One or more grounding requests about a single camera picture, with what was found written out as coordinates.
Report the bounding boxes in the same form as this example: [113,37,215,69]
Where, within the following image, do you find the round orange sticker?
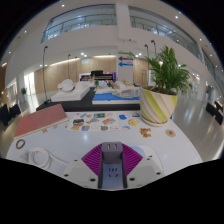
[165,128,177,138]

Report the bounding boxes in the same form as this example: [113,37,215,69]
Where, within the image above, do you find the group of black chairs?
[205,99,224,126]
[0,103,22,127]

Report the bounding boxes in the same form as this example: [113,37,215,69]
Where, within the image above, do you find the grey charger block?
[97,141,128,190]

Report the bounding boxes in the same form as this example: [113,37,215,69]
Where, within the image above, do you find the black floor lamp stand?
[42,45,51,103]

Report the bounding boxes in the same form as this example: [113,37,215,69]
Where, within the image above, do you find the brown cookie-shaped sticker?
[139,127,153,139]

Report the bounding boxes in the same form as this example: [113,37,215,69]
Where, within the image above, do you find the brown tape ring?
[15,138,26,150]

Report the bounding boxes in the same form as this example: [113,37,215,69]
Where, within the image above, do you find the green plant in striped pot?
[139,45,191,127]

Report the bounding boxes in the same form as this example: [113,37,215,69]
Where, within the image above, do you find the pink flat board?
[13,103,69,140]

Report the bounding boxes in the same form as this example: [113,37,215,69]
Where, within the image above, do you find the white coiled cable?
[20,147,71,171]

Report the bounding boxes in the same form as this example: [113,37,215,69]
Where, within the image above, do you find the small potted plant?
[20,87,28,103]

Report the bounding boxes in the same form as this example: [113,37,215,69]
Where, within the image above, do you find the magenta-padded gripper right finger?
[120,143,165,190]

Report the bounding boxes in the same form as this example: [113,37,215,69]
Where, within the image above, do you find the black piano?
[78,70,117,83]

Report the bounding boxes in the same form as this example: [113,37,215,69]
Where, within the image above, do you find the sign with coloured arrows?
[117,50,135,68]

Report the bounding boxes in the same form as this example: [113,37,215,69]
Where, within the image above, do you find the blue mat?
[91,92,141,105]

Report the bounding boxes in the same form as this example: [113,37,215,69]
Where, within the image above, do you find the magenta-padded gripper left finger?
[63,143,104,190]

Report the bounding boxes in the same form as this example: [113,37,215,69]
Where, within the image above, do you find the white sheet with colourful stickers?
[65,112,120,132]

